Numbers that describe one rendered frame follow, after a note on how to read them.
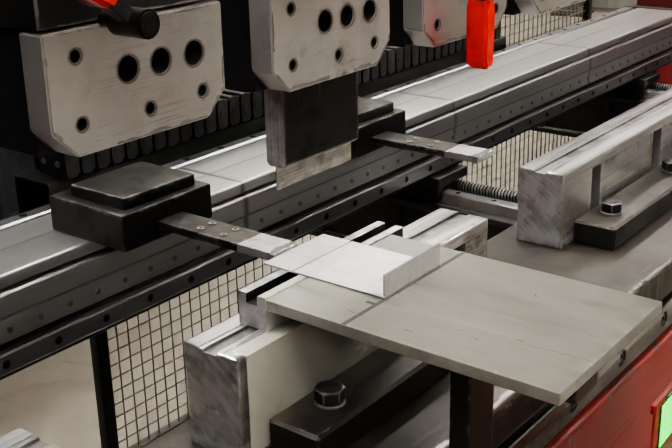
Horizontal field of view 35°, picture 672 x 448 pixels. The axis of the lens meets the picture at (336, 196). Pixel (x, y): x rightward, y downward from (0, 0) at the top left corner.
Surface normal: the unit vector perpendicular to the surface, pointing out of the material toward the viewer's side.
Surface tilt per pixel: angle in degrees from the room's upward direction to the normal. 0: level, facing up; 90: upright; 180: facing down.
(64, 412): 0
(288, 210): 90
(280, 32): 90
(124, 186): 0
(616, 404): 90
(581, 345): 0
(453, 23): 90
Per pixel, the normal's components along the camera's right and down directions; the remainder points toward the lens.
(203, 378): -0.61, 0.27
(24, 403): -0.02, -0.95
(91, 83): 0.79, 0.18
